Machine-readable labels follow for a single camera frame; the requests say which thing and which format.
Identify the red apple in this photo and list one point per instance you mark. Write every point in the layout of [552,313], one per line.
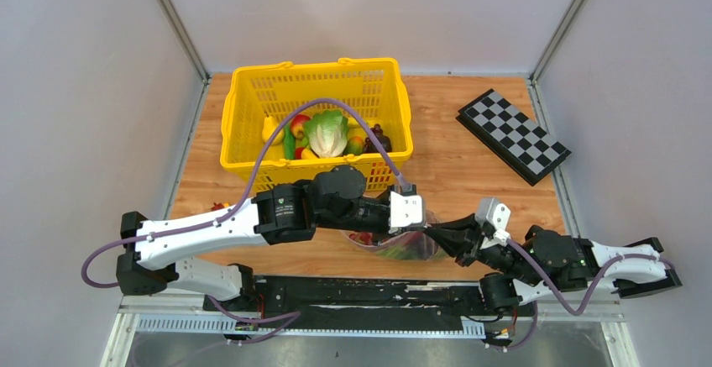
[297,126]

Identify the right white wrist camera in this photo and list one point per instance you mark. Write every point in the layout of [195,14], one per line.
[493,216]

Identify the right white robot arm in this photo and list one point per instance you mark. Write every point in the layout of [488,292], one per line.
[570,269]

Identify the clear zip top bag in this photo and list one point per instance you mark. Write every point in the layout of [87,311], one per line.
[381,245]

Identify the small mango fruit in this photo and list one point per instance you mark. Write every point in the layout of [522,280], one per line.
[355,146]

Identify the green lettuce head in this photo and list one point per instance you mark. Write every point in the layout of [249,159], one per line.
[327,133]

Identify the colourful toy block car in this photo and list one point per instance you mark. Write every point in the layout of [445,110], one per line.
[220,205]

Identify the green cucumber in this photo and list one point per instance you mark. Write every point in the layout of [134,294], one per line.
[289,144]

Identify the folded black chessboard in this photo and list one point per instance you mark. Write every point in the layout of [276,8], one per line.
[527,148]

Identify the dark avocado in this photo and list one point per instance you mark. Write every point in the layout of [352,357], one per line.
[385,141]

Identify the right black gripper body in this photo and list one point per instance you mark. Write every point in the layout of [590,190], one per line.
[493,255]

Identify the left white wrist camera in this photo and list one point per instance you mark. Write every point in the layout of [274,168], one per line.
[407,210]

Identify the white slotted cable duct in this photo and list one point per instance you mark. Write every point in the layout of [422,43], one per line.
[177,312]

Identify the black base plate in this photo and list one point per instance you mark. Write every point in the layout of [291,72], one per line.
[277,295]

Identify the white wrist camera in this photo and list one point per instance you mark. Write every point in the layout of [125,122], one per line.
[407,210]
[493,216]

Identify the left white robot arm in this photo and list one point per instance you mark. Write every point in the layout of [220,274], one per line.
[165,254]

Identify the yellow pear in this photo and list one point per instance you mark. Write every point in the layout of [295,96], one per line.
[272,126]

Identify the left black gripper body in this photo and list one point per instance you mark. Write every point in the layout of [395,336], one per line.
[369,216]

